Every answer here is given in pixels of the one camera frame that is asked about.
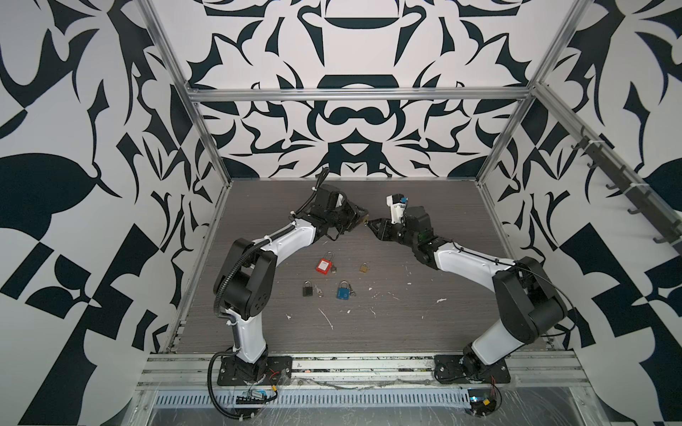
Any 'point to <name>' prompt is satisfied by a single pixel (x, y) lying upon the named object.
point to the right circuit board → (481, 401)
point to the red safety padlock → (323, 266)
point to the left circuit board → (257, 397)
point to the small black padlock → (307, 288)
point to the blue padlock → (344, 291)
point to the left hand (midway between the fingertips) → (371, 208)
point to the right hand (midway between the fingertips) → (369, 221)
